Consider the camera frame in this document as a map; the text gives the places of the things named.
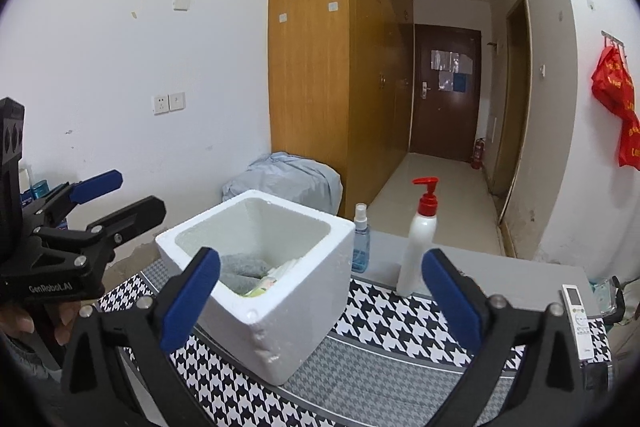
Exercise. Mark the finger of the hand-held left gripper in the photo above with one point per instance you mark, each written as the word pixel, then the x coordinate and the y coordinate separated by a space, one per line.
pixel 135 214
pixel 95 185

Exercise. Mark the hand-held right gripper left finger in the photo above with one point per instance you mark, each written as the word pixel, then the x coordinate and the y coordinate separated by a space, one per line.
pixel 192 297

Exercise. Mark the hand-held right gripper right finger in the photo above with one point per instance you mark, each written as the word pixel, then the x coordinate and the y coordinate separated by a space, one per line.
pixel 450 302

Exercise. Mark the grey towel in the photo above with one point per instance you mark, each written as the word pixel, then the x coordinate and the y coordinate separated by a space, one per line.
pixel 240 269

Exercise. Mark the white towel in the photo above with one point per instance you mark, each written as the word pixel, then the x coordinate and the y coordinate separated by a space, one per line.
pixel 285 269

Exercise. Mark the white foam box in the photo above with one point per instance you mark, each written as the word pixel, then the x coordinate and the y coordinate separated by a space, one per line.
pixel 300 332

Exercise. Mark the person's left forearm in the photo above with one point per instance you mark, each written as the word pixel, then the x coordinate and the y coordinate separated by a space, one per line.
pixel 35 357

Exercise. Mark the person's left hand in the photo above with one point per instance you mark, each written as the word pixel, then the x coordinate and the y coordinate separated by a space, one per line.
pixel 20 319

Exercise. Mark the white lotion pump bottle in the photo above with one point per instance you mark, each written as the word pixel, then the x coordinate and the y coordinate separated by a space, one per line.
pixel 417 257

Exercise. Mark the houndstooth table mat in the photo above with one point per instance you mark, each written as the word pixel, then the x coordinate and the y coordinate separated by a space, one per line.
pixel 380 357

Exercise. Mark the blue spray bottle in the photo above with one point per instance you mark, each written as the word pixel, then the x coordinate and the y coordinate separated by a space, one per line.
pixel 360 249

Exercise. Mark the white remote control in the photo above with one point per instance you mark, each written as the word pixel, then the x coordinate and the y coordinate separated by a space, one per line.
pixel 580 322

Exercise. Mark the light blue cloth bundle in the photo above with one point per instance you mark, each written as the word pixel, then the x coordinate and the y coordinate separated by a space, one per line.
pixel 285 182

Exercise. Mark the red fire extinguisher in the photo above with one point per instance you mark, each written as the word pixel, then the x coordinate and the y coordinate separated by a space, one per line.
pixel 478 154

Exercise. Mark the clear plastic packet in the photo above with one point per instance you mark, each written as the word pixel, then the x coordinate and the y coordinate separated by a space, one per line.
pixel 605 294

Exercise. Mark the dark brown entrance door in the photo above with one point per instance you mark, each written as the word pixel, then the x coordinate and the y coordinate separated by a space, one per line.
pixel 442 122

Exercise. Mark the wooden side door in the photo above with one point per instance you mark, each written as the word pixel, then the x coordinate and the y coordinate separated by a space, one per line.
pixel 512 117

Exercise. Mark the blue paper notice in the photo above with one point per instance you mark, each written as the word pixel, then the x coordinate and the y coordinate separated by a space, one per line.
pixel 459 83

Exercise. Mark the wooden wardrobe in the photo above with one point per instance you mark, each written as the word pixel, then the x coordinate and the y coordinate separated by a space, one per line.
pixel 325 82

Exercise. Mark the grey paper notices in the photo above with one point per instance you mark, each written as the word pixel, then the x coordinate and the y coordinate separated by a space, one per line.
pixel 450 62

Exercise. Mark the red plastic bag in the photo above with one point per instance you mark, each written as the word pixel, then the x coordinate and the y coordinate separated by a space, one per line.
pixel 617 97

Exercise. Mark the white wall socket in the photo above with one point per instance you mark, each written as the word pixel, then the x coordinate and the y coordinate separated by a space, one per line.
pixel 160 104

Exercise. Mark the white wall junction cover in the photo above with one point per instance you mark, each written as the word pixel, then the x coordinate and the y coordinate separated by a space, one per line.
pixel 182 2

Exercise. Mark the metal wall hook rack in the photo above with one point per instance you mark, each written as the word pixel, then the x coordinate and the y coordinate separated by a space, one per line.
pixel 612 38

